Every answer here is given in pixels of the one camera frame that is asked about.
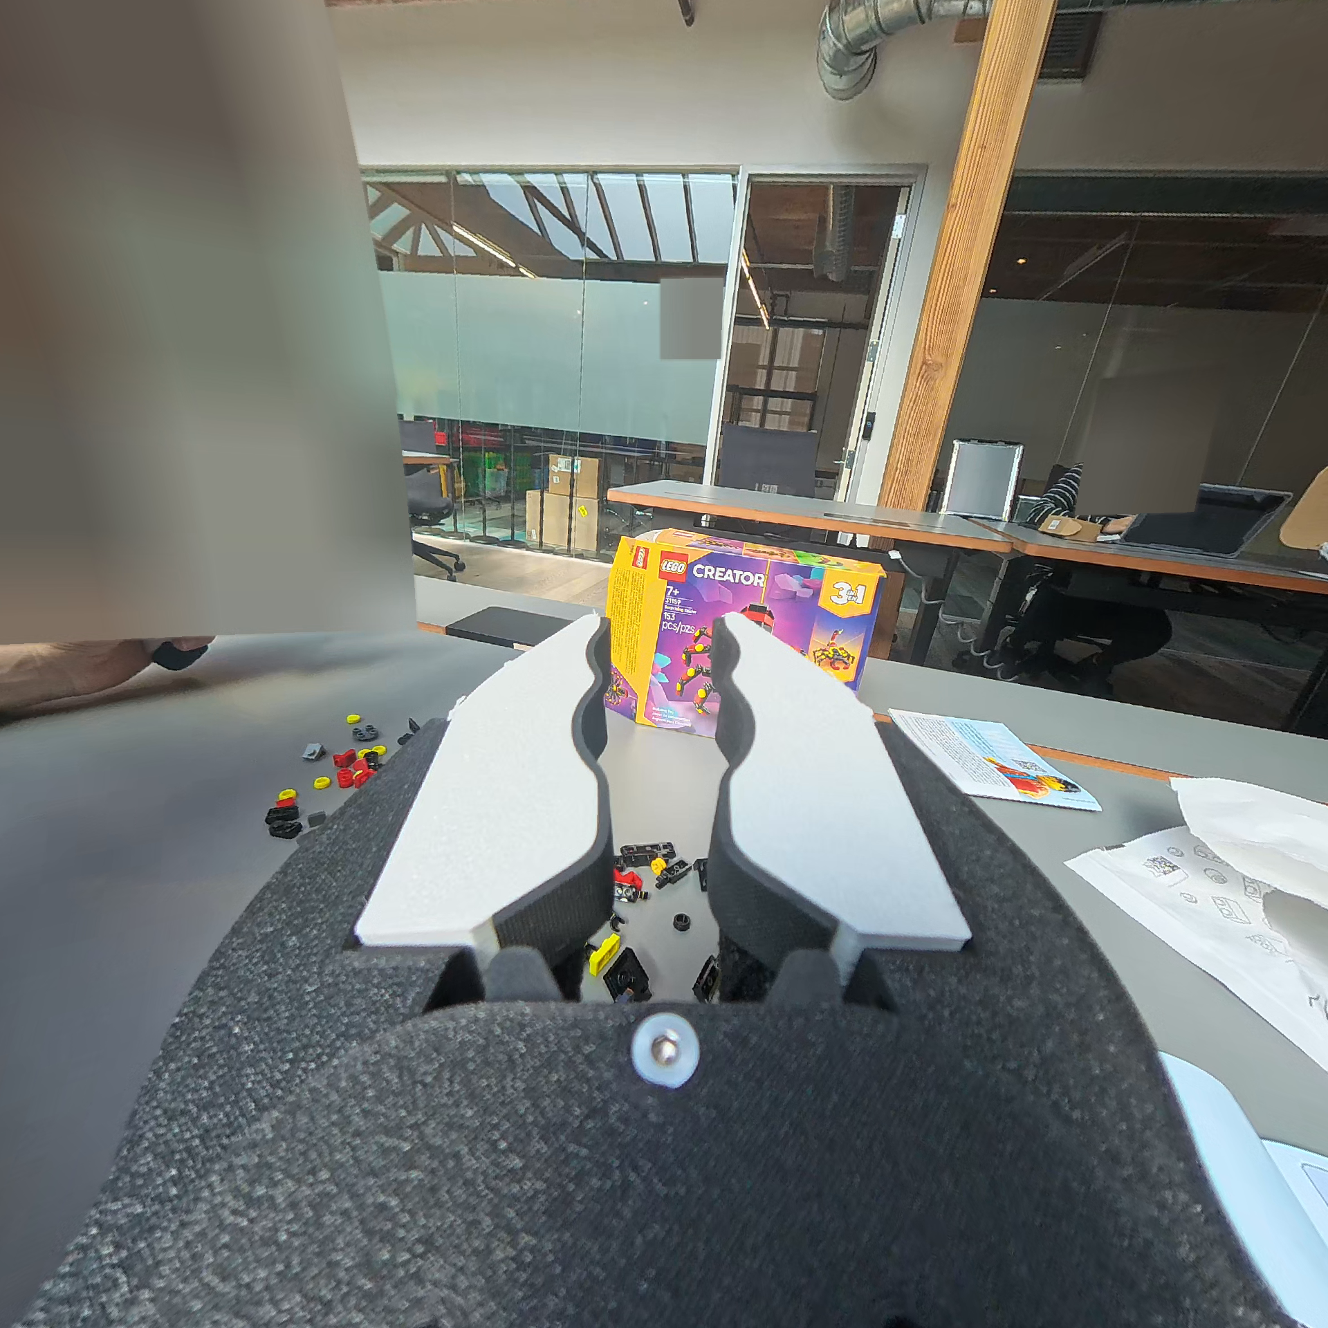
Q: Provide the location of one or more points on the stacked cardboard boxes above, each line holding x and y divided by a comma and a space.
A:
566, 508

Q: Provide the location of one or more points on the grey laptop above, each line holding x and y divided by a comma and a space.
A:
1209, 525

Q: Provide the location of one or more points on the black red toy bricks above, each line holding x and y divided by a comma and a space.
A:
650, 862

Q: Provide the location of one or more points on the pile of small toy bricks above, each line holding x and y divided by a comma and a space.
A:
348, 769

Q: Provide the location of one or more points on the purple yellow toy brick box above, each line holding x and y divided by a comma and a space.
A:
726, 570

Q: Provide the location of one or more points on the silver ventilation duct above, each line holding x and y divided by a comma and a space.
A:
846, 46

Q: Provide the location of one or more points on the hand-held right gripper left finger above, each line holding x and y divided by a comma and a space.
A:
489, 820

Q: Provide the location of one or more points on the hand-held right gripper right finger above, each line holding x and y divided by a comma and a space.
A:
830, 820

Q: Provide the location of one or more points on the wooden pillar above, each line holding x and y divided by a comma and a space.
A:
966, 261

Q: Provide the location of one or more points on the open blue instruction booklet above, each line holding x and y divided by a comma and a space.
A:
1246, 1192

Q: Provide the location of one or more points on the blue white safety leaflet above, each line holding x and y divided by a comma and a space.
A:
986, 758

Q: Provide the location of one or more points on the printed white paper bag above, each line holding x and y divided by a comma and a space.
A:
1181, 901

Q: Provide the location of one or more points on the silver framed screen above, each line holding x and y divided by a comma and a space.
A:
980, 479

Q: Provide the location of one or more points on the grey desk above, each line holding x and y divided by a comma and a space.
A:
126, 933

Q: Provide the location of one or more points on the black office chair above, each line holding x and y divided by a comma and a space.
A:
761, 457
428, 498

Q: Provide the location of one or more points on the crumpled white paper bag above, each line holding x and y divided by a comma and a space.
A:
1266, 824

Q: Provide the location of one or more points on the tan board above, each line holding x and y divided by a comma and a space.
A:
1308, 525

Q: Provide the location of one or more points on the person's left hand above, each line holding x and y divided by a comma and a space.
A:
73, 674

